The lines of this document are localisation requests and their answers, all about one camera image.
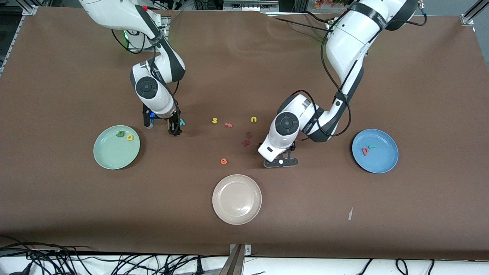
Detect beige round plate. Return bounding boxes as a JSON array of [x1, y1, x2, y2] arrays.
[[212, 174, 262, 225]]

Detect light green round plate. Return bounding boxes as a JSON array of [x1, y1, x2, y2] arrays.
[[93, 125, 141, 170]]

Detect brown table cover mat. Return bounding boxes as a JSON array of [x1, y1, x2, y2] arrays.
[[0, 7, 489, 261]]

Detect blue round plate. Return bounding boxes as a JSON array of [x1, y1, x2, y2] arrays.
[[351, 129, 399, 174]]

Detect grey power strip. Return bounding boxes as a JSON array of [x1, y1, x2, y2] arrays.
[[223, 0, 279, 10]]

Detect orange artificial flowers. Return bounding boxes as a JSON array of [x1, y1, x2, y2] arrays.
[[315, 0, 350, 9]]

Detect metal camera mounting post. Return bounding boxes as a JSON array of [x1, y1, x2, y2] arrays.
[[228, 244, 253, 275]]

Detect black base power cable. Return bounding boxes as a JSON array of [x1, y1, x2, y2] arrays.
[[267, 13, 329, 32]]

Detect aluminium table edge rail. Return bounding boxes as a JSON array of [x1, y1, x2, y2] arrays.
[[0, 15, 24, 77]]

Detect tangled black floor cables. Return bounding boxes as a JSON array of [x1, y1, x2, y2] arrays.
[[0, 236, 230, 275]]

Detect aluminium frame profile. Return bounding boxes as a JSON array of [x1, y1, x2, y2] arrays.
[[460, 0, 489, 26]]

